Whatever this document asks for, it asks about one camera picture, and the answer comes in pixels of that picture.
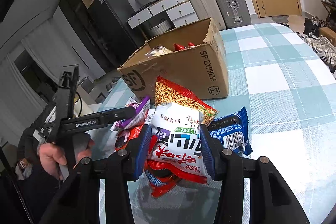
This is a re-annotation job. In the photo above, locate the white drawer desk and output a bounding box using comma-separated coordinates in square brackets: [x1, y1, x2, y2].
[127, 0, 199, 40]

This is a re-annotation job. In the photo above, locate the silver hard suitcase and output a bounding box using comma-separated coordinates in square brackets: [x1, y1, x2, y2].
[216, 0, 251, 28]

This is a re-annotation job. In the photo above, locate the cream bread packet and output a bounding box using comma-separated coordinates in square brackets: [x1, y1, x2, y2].
[145, 46, 172, 58]

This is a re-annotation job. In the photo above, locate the woven laundry basket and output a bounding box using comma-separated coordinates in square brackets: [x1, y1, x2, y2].
[149, 20, 173, 37]

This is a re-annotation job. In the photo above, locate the red cheetos chip bag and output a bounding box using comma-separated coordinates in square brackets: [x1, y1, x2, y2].
[173, 42, 195, 51]

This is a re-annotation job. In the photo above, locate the pile of sneakers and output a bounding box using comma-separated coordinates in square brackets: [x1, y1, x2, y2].
[296, 17, 335, 76]

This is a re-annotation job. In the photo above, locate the small brown cardboard box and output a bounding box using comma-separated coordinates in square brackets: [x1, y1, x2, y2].
[319, 27, 336, 46]

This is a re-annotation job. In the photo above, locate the white red noodle snack bag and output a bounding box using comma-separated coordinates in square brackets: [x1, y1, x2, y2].
[147, 76, 218, 184]

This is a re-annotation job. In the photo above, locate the black refrigerator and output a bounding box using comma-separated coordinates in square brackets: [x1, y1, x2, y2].
[88, 0, 145, 68]

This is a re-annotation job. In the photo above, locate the blue cookie packet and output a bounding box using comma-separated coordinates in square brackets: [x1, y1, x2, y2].
[208, 106, 252, 156]

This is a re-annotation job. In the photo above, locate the person's left hand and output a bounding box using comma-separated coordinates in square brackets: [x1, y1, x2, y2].
[38, 139, 96, 181]

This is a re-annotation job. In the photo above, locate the white curtain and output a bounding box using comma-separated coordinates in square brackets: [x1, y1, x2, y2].
[0, 16, 79, 140]

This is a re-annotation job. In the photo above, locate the red oreo cookie packet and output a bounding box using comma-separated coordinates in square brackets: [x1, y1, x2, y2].
[114, 125, 143, 151]

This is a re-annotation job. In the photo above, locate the brown SF cardboard box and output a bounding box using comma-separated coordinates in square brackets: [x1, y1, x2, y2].
[118, 18, 229, 100]

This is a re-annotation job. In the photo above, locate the beige hard suitcase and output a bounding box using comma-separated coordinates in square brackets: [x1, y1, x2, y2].
[189, 0, 226, 31]

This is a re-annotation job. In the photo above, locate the wooden shoe rack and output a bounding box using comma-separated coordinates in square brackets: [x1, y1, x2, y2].
[321, 0, 335, 28]

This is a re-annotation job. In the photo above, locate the teal plaid tablecloth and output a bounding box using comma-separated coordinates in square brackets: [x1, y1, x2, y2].
[97, 22, 336, 224]

